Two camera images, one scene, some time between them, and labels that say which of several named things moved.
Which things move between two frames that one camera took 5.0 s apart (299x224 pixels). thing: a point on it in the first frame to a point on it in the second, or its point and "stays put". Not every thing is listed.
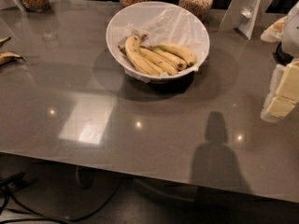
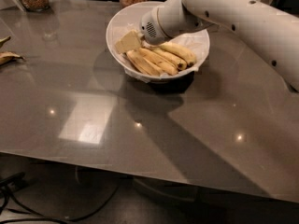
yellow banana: [178, 50] stays put
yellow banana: [132, 47] stays put
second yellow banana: [159, 61] stays put
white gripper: [291, 32] to [149, 28]
